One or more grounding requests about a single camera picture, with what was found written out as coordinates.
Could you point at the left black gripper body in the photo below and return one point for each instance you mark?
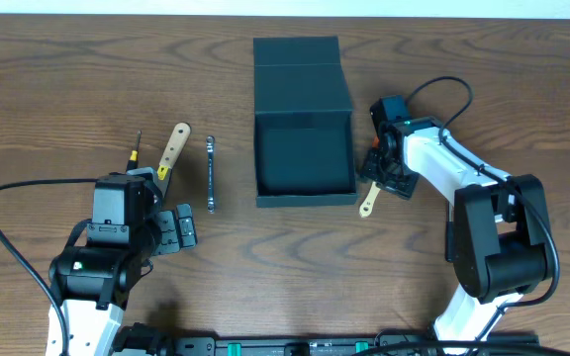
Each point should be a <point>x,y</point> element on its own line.
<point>167,230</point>

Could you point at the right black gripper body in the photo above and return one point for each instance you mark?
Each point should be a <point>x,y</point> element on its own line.
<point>395,177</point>

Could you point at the silver ratchet wrench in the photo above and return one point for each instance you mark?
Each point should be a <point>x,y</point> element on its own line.
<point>210,145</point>

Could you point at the orange scraper wooden handle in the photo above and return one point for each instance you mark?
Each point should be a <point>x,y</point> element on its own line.
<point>369,172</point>

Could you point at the small steel hammer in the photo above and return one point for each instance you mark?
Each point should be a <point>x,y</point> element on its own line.
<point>449,234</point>

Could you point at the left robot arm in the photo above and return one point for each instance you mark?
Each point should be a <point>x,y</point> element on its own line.
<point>103,260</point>

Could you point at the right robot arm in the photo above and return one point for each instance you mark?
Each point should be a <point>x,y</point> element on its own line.
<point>498,236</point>

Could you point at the dark green open box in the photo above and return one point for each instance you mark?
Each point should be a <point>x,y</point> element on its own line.
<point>303,149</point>

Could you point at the black yellow screwdriver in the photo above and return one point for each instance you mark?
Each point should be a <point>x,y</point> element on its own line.
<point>133,161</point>

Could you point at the metal putty knife wooden handle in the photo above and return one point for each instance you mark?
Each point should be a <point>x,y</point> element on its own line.
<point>173,149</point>

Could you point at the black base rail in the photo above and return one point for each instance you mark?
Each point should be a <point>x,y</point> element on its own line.
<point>140,339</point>

